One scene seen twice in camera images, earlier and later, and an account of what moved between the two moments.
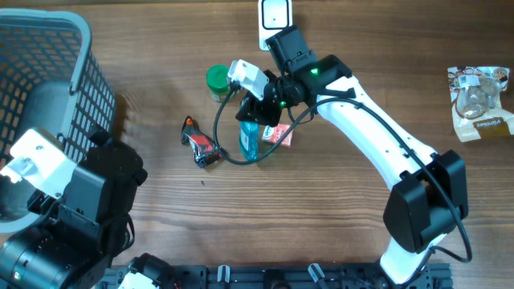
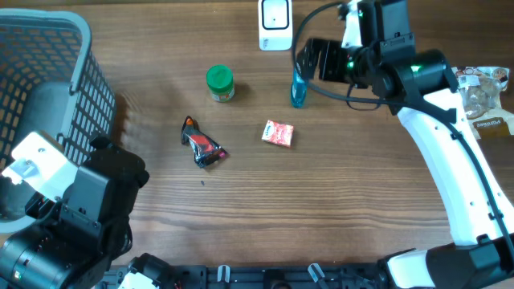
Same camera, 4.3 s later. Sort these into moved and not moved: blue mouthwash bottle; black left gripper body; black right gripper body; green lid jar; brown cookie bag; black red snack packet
Moved: black right gripper body; blue mouthwash bottle
Not moved: green lid jar; brown cookie bag; black left gripper body; black red snack packet
